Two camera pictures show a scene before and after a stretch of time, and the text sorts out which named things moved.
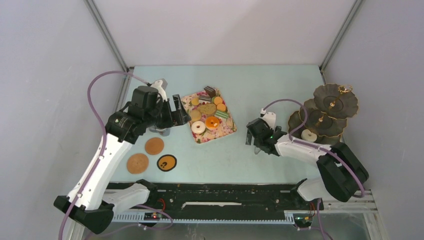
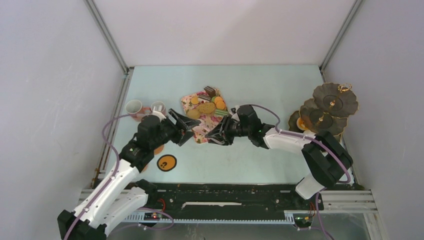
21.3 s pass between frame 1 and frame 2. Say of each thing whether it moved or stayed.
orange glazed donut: moved
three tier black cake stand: stayed
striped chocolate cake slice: stayed
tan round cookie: stayed
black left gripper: moved
